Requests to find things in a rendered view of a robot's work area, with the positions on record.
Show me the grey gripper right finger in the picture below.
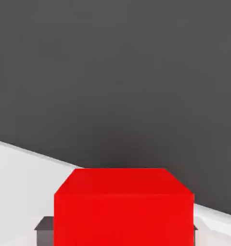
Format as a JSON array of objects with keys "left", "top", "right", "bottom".
[{"left": 193, "top": 215, "right": 231, "bottom": 246}]

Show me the small red cube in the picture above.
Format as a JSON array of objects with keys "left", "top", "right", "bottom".
[{"left": 53, "top": 168, "right": 195, "bottom": 246}]

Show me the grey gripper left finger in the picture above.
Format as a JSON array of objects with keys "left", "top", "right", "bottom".
[{"left": 15, "top": 216, "right": 55, "bottom": 246}]

